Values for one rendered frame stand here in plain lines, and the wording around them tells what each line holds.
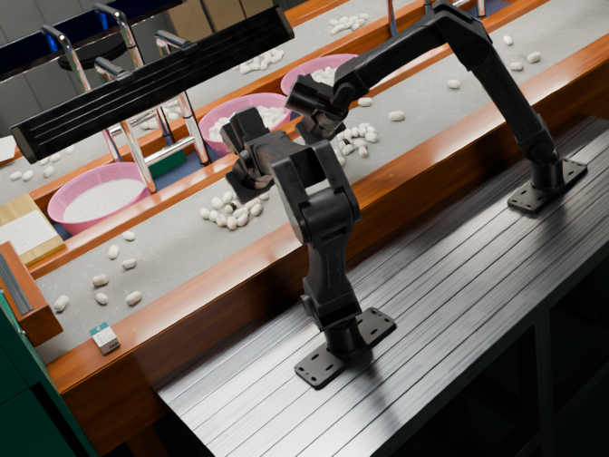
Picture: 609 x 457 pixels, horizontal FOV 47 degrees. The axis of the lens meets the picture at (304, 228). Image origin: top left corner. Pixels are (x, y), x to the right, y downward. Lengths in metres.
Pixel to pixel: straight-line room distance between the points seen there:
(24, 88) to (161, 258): 2.34
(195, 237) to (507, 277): 0.67
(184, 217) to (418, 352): 0.67
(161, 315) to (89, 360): 0.15
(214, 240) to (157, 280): 0.15
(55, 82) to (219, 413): 2.78
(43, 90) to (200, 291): 2.56
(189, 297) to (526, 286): 0.63
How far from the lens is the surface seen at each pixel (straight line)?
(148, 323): 1.36
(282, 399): 1.26
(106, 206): 1.84
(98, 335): 1.36
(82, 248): 1.68
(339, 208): 0.98
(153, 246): 1.61
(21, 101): 3.79
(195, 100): 2.23
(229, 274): 1.39
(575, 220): 1.52
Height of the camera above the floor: 1.59
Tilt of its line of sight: 35 degrees down
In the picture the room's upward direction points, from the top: 16 degrees counter-clockwise
